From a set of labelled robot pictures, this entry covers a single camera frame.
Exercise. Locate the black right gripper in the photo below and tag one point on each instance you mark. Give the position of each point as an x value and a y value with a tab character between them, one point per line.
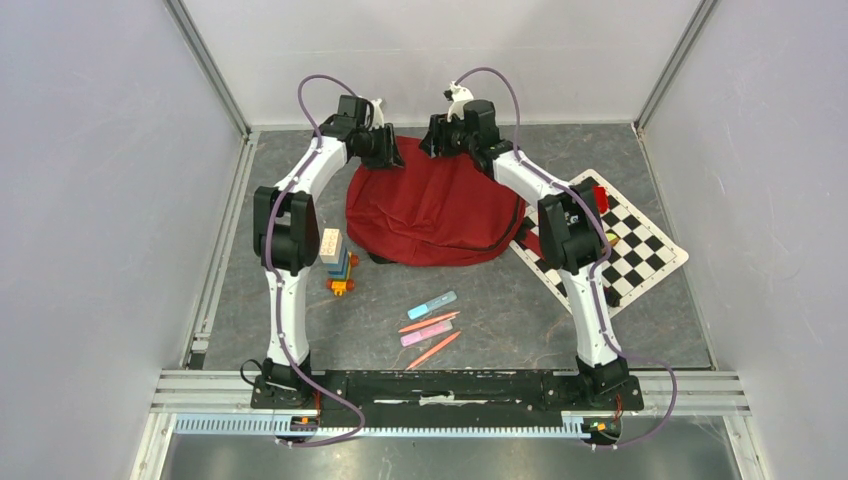
437	135

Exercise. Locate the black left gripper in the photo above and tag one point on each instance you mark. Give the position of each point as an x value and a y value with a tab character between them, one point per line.
389	155

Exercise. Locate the red student backpack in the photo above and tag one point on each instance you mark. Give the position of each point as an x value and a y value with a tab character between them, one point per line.
434	212

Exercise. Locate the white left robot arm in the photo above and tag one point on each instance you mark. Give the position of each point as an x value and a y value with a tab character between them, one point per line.
286	234

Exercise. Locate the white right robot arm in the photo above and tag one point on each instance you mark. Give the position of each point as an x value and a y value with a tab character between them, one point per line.
571	237

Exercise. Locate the colourful block tower toy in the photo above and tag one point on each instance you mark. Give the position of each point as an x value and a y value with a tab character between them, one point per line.
338	260

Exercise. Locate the red toy brick house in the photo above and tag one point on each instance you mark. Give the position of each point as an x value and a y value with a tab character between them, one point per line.
601	199

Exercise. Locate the blue highlighter pen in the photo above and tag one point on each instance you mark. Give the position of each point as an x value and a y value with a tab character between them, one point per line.
430	306

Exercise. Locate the orange pen upper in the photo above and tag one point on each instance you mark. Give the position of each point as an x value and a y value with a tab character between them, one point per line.
428	322

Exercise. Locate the orange pen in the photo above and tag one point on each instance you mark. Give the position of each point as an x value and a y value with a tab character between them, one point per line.
433	351
428	322

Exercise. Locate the pink highlighter pen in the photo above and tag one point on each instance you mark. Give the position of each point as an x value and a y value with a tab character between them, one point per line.
426	333

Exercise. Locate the black white chessboard mat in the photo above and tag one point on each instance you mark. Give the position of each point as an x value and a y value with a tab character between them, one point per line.
642	257

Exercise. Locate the orange pen lower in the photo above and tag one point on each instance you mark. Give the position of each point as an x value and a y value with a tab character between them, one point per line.
433	351

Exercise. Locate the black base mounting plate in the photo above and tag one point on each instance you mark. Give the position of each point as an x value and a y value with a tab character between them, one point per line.
443	399

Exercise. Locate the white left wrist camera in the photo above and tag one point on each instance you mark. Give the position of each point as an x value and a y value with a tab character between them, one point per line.
377	118

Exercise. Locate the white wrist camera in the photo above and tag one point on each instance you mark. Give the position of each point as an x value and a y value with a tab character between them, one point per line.
457	96
377	118

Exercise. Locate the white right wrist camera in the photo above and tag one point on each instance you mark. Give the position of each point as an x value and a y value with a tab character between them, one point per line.
457	96

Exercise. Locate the aluminium frame rail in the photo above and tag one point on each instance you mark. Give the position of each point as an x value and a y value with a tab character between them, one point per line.
218	402

